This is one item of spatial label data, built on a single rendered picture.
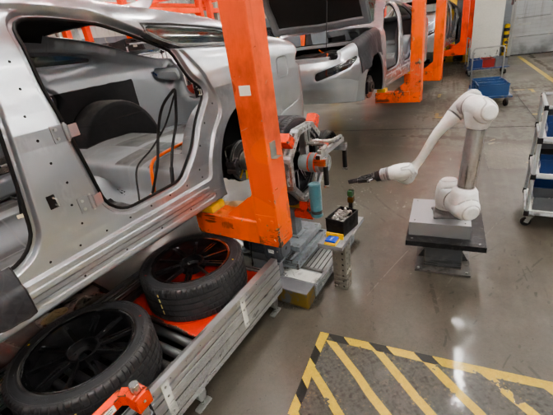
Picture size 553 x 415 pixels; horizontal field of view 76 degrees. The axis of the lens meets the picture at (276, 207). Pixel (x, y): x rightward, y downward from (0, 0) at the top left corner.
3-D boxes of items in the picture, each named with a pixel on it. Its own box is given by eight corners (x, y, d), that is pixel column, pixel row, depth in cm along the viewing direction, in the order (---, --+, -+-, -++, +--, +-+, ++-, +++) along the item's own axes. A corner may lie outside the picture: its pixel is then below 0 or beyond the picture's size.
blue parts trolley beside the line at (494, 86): (466, 98, 742) (471, 48, 700) (500, 95, 720) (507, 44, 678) (472, 108, 659) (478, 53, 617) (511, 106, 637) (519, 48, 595)
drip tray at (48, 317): (93, 283, 307) (92, 279, 305) (119, 298, 283) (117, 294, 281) (29, 321, 271) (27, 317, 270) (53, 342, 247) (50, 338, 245)
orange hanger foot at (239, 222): (214, 221, 267) (204, 178, 252) (273, 231, 240) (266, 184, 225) (199, 231, 255) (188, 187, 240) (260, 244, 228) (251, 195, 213)
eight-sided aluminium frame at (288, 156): (319, 181, 293) (313, 115, 270) (327, 182, 290) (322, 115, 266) (288, 211, 253) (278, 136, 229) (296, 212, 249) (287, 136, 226)
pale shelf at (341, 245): (341, 217, 266) (341, 213, 265) (364, 221, 258) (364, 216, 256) (318, 247, 234) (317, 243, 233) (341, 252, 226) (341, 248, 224)
